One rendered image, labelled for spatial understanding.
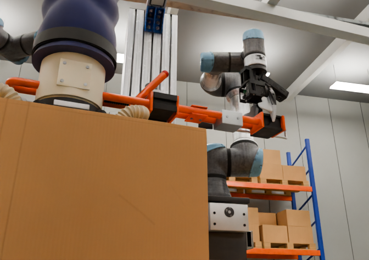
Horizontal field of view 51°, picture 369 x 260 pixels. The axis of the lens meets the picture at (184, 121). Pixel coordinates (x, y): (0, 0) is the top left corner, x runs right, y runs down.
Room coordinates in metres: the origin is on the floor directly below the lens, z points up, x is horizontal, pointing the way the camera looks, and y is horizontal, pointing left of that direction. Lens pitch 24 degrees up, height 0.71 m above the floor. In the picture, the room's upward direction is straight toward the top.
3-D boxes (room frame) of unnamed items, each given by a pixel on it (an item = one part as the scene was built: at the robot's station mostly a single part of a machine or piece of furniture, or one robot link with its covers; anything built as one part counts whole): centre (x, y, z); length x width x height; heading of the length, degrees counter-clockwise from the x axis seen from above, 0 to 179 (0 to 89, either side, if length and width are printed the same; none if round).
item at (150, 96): (1.00, 0.07, 1.20); 0.10 x 0.08 x 0.06; 21
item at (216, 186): (1.51, -0.11, 1.09); 0.15 x 0.15 x 0.10
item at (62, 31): (0.92, 0.30, 1.31); 0.23 x 0.23 x 0.04
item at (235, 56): (1.23, -0.22, 1.50); 0.11 x 0.11 x 0.08; 89
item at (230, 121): (1.08, -0.13, 1.19); 0.07 x 0.07 x 0.04; 21
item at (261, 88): (1.12, -0.23, 1.34); 0.09 x 0.08 x 0.12; 111
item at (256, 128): (1.12, -0.26, 1.20); 0.08 x 0.07 x 0.05; 111
